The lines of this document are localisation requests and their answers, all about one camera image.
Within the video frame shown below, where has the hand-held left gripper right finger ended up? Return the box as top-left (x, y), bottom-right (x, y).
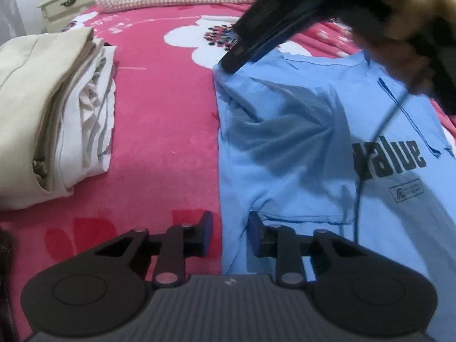
top-left (248, 211), bottom-right (361, 288)

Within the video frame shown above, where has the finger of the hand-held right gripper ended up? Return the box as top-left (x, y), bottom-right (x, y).
top-left (218, 5), bottom-right (343, 75)
top-left (233, 0), bottom-right (343, 52)

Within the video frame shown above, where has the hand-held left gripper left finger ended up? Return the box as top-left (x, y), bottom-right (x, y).
top-left (95, 211), bottom-right (213, 290)

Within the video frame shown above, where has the light blue t-shirt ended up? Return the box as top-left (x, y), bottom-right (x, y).
top-left (213, 48), bottom-right (456, 342)

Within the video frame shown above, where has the folded cream clothes stack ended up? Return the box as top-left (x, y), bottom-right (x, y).
top-left (0, 27), bottom-right (96, 211)

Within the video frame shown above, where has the person's right hand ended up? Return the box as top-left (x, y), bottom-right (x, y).
top-left (382, 0), bottom-right (443, 95)

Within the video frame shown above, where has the pink floral bed sheet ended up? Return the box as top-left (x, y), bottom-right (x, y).
top-left (0, 0), bottom-right (456, 342)

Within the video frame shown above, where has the folded white garment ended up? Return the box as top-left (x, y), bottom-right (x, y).
top-left (53, 39), bottom-right (117, 190)

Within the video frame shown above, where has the cream nightstand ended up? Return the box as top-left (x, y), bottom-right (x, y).
top-left (37, 0), bottom-right (126, 33)

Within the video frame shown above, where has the dark cloth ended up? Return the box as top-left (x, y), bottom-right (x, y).
top-left (0, 228), bottom-right (19, 342)

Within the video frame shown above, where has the black cable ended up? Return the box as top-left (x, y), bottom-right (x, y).
top-left (354, 88), bottom-right (411, 243)

